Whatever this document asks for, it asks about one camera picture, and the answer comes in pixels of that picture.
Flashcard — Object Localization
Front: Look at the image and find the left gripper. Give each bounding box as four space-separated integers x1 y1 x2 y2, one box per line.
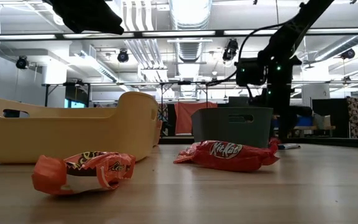
43 0 126 35

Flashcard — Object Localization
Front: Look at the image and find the yellow plastic basket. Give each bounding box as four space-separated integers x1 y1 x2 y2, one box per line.
0 91 160 165

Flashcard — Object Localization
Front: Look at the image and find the thin hanging rope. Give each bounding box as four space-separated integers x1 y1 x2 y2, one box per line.
274 0 282 27

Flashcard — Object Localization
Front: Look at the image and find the blue storage bin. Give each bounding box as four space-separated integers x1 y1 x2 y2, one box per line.
296 115 315 128

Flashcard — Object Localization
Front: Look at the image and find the red KitKat candy bar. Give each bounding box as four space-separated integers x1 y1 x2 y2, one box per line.
194 138 282 173

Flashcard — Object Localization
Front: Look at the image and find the silver ventilation duct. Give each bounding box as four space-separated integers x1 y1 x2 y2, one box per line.
168 0 213 63

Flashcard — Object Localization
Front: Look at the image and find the black overhead light bar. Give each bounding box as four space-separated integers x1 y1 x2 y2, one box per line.
0 27 358 41

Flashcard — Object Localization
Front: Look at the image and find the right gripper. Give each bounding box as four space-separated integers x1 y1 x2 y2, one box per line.
249 50 314 141

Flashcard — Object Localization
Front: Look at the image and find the black partition panel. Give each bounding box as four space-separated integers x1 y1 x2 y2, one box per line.
311 98 351 138

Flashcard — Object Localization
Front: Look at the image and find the black ceiling-mounted camera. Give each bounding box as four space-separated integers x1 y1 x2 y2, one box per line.
116 49 130 64
221 37 240 62
339 48 356 60
15 55 30 70

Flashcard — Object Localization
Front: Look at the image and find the dark grey plastic basket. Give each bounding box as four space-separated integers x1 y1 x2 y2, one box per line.
191 107 275 149

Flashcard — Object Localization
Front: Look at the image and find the white blue-ended candy bar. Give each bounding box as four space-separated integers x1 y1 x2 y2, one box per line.
277 142 301 151

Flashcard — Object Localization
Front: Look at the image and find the black monitor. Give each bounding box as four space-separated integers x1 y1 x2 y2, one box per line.
227 96 251 109

